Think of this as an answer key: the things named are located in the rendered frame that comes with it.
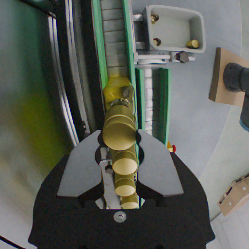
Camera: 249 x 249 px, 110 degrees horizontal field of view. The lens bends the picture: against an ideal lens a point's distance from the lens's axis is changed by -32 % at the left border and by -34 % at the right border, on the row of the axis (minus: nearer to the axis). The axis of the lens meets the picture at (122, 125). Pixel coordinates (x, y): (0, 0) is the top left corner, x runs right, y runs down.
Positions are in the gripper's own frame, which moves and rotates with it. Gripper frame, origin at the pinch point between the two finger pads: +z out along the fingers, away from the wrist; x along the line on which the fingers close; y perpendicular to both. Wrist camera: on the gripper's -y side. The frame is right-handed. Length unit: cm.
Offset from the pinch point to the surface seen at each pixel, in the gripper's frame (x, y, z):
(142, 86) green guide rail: 5.6, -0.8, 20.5
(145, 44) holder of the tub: 10.2, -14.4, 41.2
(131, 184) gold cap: 1.6, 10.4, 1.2
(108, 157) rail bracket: -4.2, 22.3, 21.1
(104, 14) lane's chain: -4.0, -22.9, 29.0
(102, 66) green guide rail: -4.0, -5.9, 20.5
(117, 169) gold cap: -0.4, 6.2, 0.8
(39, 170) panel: -12.2, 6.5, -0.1
